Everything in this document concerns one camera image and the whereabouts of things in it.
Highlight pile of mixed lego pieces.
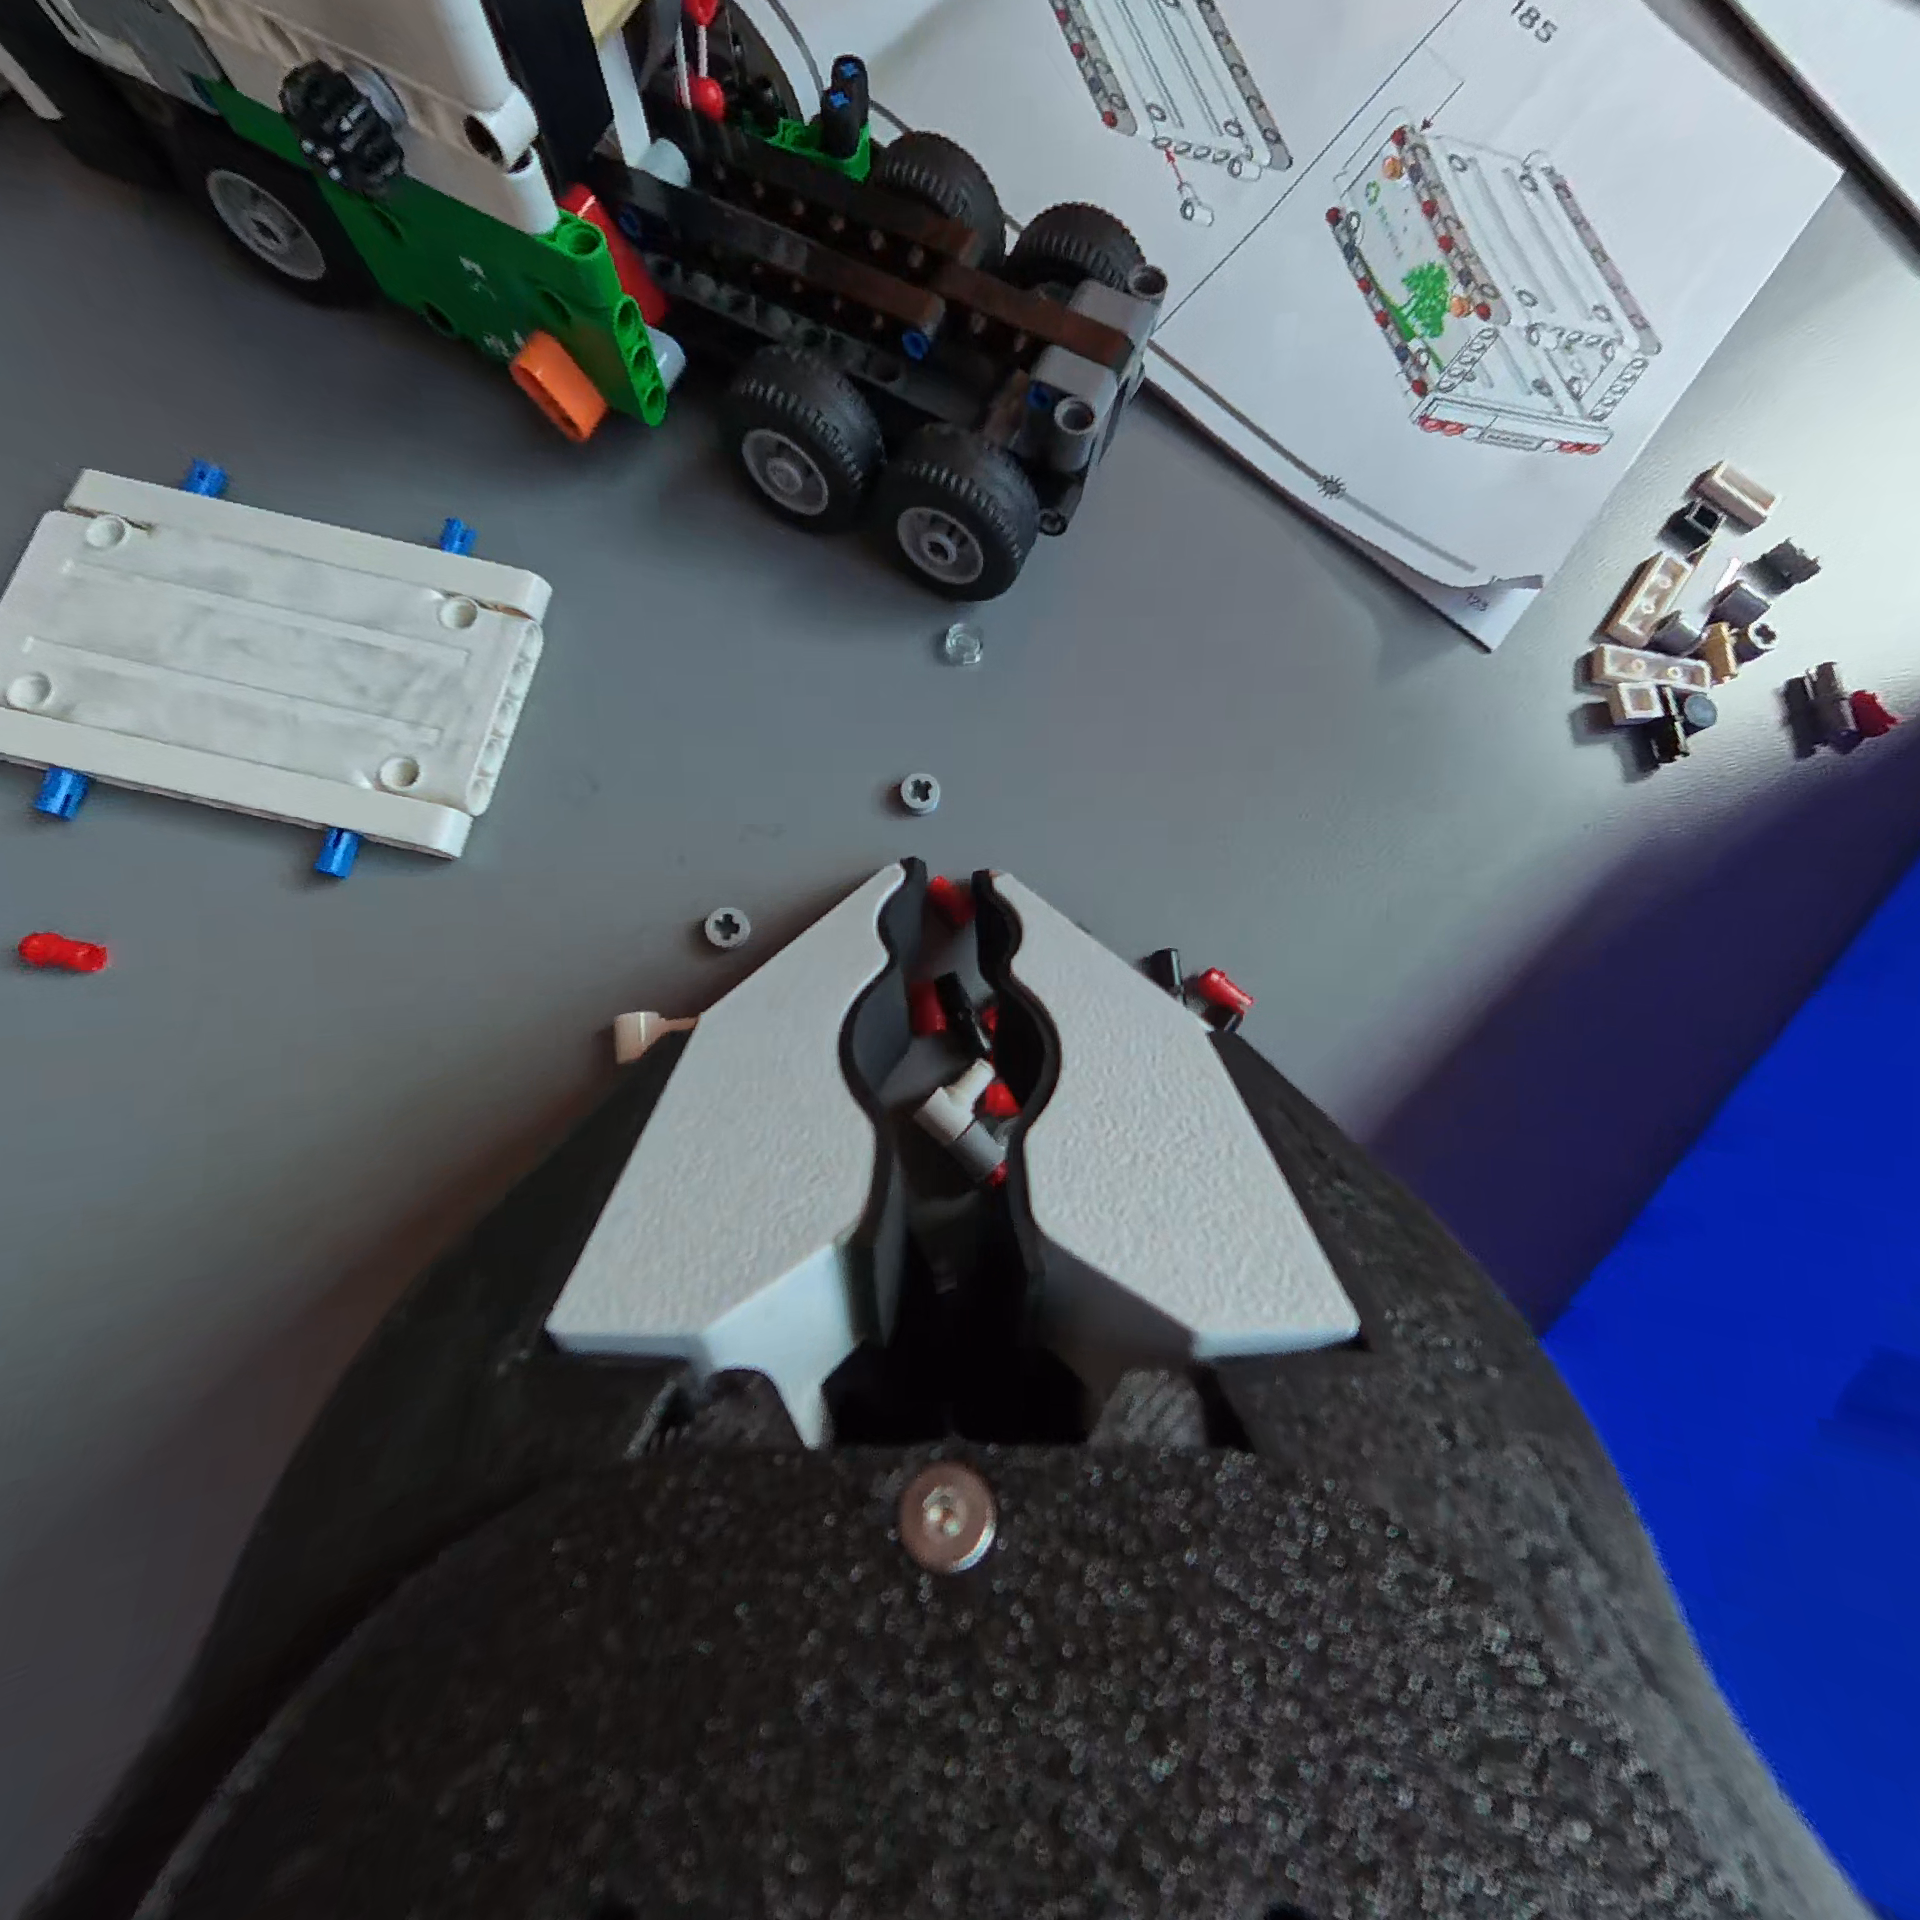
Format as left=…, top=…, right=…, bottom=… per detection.
left=901, top=874, right=1258, bottom=1191

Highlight lego instruction booklet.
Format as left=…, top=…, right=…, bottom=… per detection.
left=772, top=0, right=1846, bottom=654

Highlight white lego panel blue pins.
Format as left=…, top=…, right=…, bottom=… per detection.
left=0, top=462, right=553, bottom=881

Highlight blue plastic bin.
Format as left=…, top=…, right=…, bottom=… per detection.
left=1542, top=862, right=1920, bottom=1920

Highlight white and green lego truck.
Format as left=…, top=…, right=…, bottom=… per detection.
left=0, top=0, right=1173, bottom=606

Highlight pile of tan black pieces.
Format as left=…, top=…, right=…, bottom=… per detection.
left=1581, top=457, right=1905, bottom=776

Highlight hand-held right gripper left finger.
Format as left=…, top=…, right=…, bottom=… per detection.
left=543, top=858, right=932, bottom=1453

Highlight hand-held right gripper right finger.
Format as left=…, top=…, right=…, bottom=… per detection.
left=966, top=866, right=1367, bottom=1414

